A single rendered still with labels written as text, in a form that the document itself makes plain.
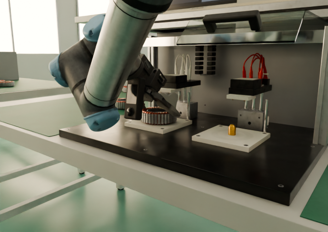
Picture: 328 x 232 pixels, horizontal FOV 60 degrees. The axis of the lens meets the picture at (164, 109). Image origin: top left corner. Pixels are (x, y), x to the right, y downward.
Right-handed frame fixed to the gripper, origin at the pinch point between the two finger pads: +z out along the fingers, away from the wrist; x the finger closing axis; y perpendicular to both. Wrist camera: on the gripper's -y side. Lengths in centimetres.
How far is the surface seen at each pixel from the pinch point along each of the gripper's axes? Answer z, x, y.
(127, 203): 96, 73, -20
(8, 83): 22, 163, 17
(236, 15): -29.8, -30.9, 7.2
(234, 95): -4.4, -23.2, 7.0
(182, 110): 8.2, -0.7, 7.5
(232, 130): -1.1, -24.6, -1.5
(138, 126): -4.6, 1.5, -7.4
